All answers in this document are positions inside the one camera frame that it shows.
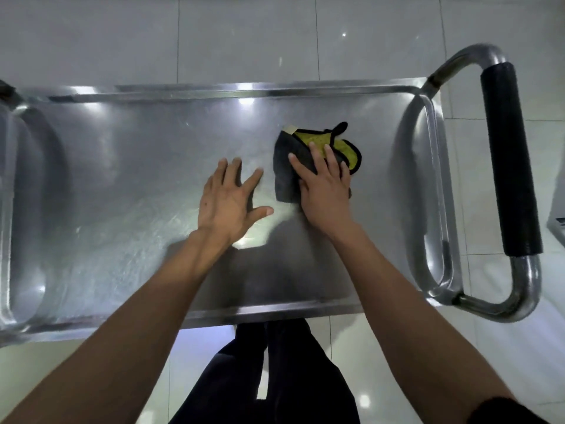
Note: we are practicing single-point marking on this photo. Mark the person's left hand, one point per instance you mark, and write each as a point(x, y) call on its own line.
point(225, 207)

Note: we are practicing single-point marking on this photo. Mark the person's right hand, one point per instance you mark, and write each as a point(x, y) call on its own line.
point(326, 198)

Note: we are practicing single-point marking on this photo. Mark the grey and yellow cleaning cloth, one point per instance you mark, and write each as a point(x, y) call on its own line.
point(284, 172)

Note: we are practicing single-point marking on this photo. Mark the person's left forearm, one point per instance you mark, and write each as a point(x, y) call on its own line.
point(123, 340)

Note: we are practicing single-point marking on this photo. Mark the person's right forearm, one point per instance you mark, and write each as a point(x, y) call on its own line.
point(419, 340)

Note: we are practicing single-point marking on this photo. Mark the black trousers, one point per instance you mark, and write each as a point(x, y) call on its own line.
point(300, 384)

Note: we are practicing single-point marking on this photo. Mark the black shirt sleeve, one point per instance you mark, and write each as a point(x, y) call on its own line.
point(507, 412)

